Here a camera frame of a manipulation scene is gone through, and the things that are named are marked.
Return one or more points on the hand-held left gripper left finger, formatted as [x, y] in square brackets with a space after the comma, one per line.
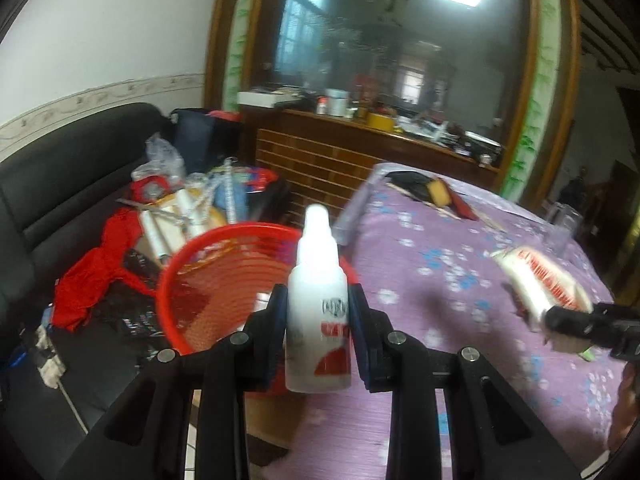
[274, 320]

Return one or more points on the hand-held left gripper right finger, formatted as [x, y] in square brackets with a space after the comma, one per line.
[357, 330]

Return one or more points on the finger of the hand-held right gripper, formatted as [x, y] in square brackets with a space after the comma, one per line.
[570, 322]

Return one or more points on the white dropper bottle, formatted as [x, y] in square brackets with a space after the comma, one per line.
[315, 300]

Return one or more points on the white red packet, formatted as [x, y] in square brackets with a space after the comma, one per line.
[535, 280]

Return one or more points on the red plastic basket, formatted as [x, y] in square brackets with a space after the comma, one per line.
[225, 280]

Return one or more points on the person's right forearm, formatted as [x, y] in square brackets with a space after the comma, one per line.
[627, 420]

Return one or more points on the clear glass mug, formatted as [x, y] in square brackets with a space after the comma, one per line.
[560, 240]

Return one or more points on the cardboard box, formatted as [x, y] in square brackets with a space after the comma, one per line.
[265, 425]

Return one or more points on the purple floral tablecloth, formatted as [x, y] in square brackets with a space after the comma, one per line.
[450, 385]

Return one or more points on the dark hanging jacket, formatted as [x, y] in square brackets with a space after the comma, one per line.
[577, 187]

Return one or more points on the pale measuring ruler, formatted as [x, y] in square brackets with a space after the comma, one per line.
[229, 190]

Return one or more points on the red blue printed packet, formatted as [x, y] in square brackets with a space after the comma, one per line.
[255, 177]

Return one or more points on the white plastic roll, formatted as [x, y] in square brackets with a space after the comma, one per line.
[156, 237]

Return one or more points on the black printed plastic bag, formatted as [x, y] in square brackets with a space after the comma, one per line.
[130, 310]

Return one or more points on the black pouch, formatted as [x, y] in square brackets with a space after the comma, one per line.
[410, 182]

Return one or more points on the dark red pouch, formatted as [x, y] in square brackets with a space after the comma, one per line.
[462, 207]

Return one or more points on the wooden counter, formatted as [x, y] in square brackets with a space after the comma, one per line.
[320, 160]

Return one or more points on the red cloth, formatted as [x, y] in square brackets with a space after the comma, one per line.
[95, 270]

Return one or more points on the dark blue bag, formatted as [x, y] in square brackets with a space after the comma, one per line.
[205, 140]

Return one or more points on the clear plastic bag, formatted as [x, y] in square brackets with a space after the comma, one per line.
[160, 157]

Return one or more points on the yellow box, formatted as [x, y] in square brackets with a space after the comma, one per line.
[382, 122]

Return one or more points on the small white bottle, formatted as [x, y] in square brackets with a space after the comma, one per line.
[322, 106]

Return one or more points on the white flat box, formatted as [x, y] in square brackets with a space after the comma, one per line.
[267, 98]

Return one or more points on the white round container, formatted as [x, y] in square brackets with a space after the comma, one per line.
[337, 102]

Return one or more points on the black leather sofa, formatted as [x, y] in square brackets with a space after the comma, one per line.
[60, 200]

